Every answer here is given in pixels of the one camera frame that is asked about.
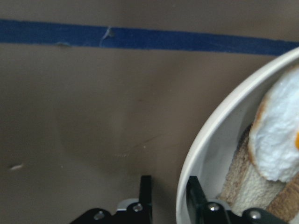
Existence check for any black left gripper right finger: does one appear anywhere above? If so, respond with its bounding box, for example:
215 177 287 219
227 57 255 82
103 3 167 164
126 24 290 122
186 176 231 224

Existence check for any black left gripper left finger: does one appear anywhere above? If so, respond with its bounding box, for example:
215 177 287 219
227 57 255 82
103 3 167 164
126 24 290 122
138 175 152 224

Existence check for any fried egg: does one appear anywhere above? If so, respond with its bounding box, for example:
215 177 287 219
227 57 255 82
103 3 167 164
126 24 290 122
248 67 299 182

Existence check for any brown crust bread slice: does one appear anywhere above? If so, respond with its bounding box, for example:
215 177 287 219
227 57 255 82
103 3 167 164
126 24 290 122
266 174 299 224

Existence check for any bread slice under egg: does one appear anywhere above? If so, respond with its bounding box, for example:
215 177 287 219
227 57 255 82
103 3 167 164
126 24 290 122
218 126 285 216

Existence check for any white round plate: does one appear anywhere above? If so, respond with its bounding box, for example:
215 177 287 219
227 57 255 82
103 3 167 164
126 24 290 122
176 48 299 224

